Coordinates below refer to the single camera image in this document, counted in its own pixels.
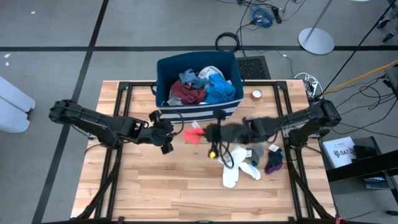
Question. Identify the white padded furniture piece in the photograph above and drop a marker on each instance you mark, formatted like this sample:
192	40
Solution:
14	105

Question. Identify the maroon garment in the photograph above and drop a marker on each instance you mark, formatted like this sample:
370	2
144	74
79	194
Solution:
188	93

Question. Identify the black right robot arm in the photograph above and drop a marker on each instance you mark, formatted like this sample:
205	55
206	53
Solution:
298	119

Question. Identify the grey teal sock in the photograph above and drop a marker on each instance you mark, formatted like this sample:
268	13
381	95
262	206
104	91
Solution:
256	154

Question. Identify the black power brick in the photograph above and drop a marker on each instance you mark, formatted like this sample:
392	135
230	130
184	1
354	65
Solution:
276	14

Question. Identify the tape roll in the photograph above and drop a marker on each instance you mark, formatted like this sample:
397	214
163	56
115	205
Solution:
256	94

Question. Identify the round grey floor stand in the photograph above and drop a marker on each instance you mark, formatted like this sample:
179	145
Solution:
316	41

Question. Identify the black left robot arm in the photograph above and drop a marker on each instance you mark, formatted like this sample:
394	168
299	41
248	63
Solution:
93	123

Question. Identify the black metal table frame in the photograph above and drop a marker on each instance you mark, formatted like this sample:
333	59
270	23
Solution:
123	85

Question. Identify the white labelled box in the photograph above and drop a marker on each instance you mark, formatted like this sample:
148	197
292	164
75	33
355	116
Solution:
337	152

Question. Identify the black perforated floor mat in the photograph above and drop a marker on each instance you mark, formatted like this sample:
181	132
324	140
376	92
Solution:
255	68

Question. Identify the coral terry cloth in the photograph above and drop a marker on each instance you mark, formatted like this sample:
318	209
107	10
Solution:
192	136

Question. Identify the bright teal garment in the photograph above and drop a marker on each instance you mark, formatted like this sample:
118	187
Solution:
220	90

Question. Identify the navy purple sock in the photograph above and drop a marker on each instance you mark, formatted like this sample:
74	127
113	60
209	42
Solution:
274	160

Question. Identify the black side cart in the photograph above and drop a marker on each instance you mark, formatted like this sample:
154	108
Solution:
360	168

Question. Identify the large white garment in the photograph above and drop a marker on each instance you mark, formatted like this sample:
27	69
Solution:
211	72

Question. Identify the white sock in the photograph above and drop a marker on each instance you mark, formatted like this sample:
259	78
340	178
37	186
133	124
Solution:
252	171
231	174

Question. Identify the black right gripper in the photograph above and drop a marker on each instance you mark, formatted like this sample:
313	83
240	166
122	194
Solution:
230	132

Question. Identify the navy white striped fabric basket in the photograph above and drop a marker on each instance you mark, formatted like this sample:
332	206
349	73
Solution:
192	115

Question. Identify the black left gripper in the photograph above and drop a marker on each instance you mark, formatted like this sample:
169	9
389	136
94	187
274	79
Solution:
158	130

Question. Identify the blue-grey knit sweater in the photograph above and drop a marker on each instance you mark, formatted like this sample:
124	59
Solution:
191	77

